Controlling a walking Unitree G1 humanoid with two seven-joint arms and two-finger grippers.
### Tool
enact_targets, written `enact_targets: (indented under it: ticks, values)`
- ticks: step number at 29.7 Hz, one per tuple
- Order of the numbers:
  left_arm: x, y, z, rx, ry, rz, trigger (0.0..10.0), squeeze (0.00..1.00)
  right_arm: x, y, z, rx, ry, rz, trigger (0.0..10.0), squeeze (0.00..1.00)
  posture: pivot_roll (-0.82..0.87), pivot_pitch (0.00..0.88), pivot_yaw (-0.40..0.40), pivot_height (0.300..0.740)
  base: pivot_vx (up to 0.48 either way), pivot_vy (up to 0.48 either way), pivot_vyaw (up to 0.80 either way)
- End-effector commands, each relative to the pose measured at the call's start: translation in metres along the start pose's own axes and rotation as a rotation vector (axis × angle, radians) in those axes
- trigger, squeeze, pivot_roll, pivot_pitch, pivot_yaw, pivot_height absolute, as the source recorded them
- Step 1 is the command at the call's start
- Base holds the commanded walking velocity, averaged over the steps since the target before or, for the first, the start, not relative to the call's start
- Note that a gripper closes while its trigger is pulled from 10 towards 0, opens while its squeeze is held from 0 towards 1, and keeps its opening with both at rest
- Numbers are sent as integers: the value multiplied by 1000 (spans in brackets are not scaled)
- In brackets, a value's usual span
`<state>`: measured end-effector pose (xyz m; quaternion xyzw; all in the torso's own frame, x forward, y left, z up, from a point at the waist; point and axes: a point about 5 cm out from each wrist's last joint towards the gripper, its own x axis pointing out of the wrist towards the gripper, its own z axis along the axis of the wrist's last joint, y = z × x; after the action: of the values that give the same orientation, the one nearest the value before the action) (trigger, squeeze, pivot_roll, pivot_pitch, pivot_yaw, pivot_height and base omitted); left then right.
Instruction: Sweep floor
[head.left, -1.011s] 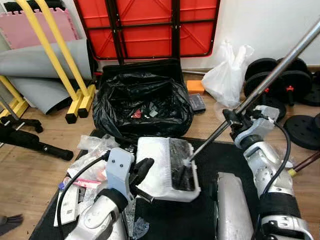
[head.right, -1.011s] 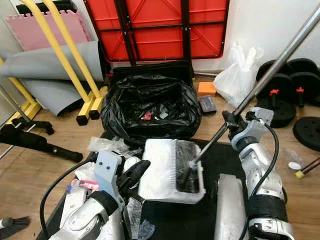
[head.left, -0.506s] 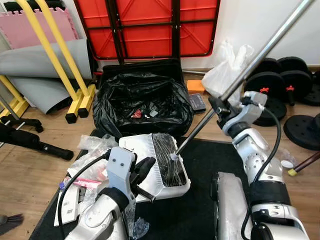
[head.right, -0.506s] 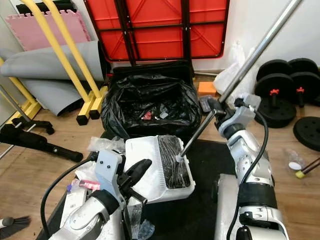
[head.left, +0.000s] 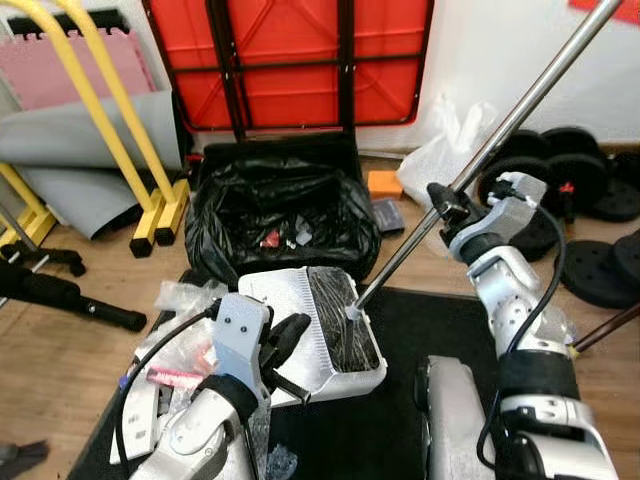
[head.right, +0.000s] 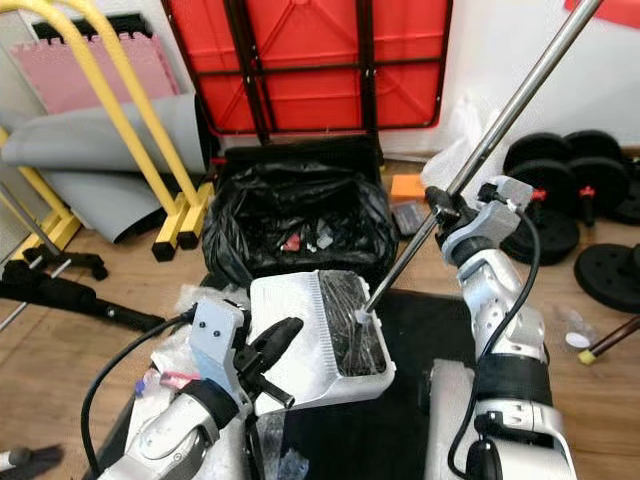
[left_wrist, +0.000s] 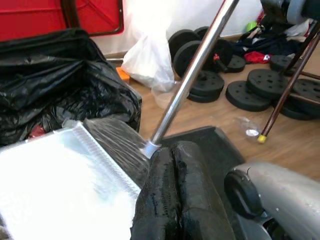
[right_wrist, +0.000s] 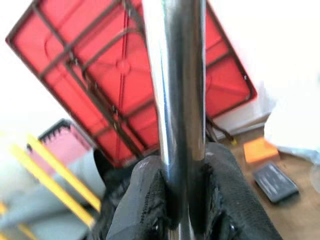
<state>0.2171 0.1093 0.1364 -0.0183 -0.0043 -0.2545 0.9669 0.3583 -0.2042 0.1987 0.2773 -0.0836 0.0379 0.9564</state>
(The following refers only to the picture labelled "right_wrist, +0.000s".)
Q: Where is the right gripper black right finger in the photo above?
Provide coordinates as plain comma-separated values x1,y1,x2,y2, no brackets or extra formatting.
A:
199,142,283,240

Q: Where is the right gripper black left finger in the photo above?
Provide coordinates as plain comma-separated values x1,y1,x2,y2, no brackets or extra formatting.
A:
106,154,173,240

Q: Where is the black flat ribbed device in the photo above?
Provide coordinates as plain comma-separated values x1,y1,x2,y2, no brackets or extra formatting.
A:
252,161,300,204

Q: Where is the orange box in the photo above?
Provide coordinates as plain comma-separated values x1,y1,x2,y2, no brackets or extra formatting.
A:
243,136,279,165

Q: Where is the grey curved padded seat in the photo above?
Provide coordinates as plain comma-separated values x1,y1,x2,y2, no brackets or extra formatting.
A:
0,152,108,240

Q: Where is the red plastic folding table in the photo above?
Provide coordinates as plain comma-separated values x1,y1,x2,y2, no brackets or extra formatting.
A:
5,0,258,168

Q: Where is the yellow metal exercise frame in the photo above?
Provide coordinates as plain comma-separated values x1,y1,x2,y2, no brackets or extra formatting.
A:
0,129,102,240

